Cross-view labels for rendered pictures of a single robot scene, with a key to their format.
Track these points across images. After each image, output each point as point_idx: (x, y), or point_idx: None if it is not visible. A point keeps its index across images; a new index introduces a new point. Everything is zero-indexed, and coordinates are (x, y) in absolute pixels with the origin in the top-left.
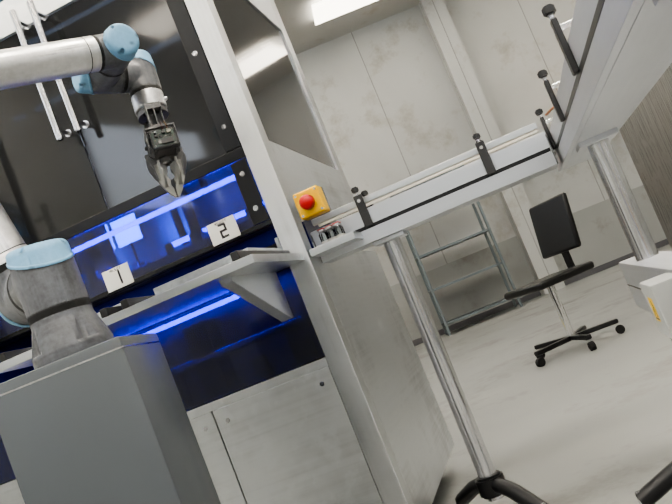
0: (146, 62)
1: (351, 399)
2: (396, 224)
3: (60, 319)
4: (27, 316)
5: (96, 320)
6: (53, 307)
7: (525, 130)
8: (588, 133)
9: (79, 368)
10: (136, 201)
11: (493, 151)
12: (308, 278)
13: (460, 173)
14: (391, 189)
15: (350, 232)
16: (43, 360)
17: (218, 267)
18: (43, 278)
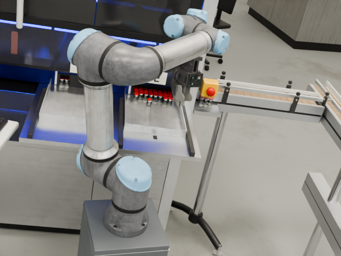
0: (205, 24)
1: (169, 179)
2: (235, 109)
3: (137, 216)
4: (117, 205)
5: (146, 212)
6: (136, 210)
7: (317, 100)
8: None
9: (144, 253)
10: (115, 33)
11: (294, 93)
12: None
13: (278, 104)
14: (243, 90)
15: (219, 114)
16: (120, 233)
17: (166, 131)
18: (139, 196)
